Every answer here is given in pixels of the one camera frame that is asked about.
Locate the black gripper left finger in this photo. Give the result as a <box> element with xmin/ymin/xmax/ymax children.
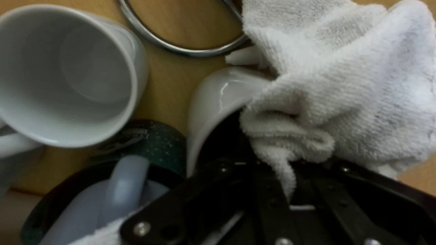
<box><xmin>118</xmin><ymin>110</ymin><xmax>291</xmax><ymax>245</ymax></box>

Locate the silver metal ring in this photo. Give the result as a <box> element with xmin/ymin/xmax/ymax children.
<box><xmin>117</xmin><ymin>0</ymin><xmax>252</xmax><ymax>58</ymax></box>

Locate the white mug with blue print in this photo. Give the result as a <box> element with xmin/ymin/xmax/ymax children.
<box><xmin>0</xmin><ymin>2</ymin><xmax>149</xmax><ymax>191</ymax></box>

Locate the dark speckled mug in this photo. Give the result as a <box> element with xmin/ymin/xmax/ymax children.
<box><xmin>19</xmin><ymin>118</ymin><xmax>187</xmax><ymax>245</ymax></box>

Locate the white terry towel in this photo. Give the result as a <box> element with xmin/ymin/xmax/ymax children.
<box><xmin>66</xmin><ymin>0</ymin><xmax>436</xmax><ymax>245</ymax></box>

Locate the light gray mug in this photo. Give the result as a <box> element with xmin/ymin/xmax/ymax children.
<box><xmin>183</xmin><ymin>44</ymin><xmax>279</xmax><ymax>179</ymax></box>

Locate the translucent plastic piece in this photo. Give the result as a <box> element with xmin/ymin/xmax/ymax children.
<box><xmin>38</xmin><ymin>153</ymin><xmax>170</xmax><ymax>245</ymax></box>

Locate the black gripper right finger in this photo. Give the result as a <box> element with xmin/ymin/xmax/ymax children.
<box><xmin>290</xmin><ymin>155</ymin><xmax>436</xmax><ymax>245</ymax></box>

